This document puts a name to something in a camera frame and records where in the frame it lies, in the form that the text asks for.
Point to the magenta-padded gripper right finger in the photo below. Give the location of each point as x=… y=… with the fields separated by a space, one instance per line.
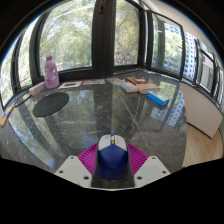
x=151 y=169

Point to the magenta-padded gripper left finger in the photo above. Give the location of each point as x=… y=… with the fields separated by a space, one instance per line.
x=75 y=170

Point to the blue and white computer mouse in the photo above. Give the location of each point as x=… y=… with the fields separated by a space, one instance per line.
x=112 y=161

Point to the black round mouse pad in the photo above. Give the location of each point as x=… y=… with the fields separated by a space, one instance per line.
x=51 y=104

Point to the blue box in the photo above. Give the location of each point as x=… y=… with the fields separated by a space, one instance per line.
x=158 y=98

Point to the beige box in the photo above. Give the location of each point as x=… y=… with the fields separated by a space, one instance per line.
x=149 y=88

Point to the white and teal box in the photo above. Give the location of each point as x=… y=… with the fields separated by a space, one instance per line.
x=130 y=87

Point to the orange-framed white picture card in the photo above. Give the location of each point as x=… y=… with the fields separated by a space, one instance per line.
x=70 y=84

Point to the white and orange carton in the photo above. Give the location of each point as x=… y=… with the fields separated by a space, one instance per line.
x=36 y=89

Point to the printed paper leaflet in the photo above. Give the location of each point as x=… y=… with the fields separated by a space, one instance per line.
x=94 y=82

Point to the thin teal magazine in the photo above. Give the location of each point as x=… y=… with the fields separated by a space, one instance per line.
x=118 y=81

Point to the purple detergent bottle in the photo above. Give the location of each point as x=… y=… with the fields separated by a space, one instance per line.
x=51 y=76

